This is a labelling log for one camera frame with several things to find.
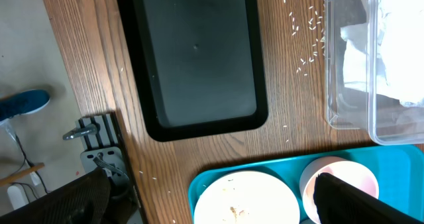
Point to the large pink plate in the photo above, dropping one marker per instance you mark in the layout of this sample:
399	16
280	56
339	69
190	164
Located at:
250	197

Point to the teal plastic serving tray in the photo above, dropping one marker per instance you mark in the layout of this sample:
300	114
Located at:
398	170

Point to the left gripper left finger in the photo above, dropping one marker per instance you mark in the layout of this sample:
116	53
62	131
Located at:
84	200

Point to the blue shoe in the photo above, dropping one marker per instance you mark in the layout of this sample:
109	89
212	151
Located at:
24	103

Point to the black rectangular tray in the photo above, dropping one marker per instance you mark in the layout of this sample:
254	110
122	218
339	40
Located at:
197	64

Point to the white napkin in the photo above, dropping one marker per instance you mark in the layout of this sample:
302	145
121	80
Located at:
399	56

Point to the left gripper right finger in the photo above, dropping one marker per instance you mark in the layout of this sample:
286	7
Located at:
339	202

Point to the small pink bowl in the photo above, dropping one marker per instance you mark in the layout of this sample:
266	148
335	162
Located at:
350	172

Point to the clear plastic bin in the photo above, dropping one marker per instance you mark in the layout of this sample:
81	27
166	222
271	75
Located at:
386	121

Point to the grey table clamp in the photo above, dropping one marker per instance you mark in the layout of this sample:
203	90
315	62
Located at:
103	142

